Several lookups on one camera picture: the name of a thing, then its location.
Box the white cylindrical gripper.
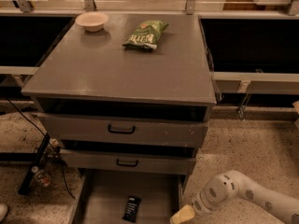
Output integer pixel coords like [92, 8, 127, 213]
[170, 191, 218, 224]

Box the dark blue rxbar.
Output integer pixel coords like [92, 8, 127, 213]
[122, 196, 141, 223]

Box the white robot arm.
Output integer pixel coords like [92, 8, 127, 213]
[170, 170, 299, 224]

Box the open bottom grey drawer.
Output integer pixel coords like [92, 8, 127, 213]
[68, 170, 182, 224]

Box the middle grey drawer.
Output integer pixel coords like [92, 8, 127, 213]
[61, 149, 196, 175]

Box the grey drawer cabinet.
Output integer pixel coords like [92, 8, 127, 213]
[21, 12, 218, 185]

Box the top grey drawer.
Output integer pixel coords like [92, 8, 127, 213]
[37, 113, 207, 147]

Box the small clear bottle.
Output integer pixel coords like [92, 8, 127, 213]
[31, 166, 51, 187]

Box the black metal leg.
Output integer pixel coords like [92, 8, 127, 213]
[18, 134, 50, 195]

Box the green kettle chips bag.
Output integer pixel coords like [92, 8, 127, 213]
[122, 20, 168, 50]

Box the white shoe tip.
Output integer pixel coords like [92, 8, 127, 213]
[0, 203, 8, 222]

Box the white paper bowl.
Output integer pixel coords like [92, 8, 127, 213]
[75, 11, 108, 32]

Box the metal bracket under shelf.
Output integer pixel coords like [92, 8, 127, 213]
[237, 93, 251, 120]

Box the black cable on floor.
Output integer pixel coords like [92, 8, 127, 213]
[5, 97, 77, 200]

